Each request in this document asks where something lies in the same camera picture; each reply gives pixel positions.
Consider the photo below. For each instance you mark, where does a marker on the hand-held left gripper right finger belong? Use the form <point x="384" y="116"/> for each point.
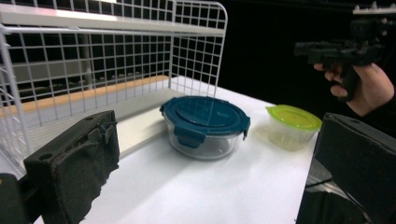
<point x="361" y="161"/>

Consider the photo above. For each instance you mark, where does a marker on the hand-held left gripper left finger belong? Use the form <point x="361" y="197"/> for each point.
<point x="74" y="168"/>

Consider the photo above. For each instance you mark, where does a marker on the glass container with blue lid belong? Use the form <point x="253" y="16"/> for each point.
<point x="204" y="115"/>

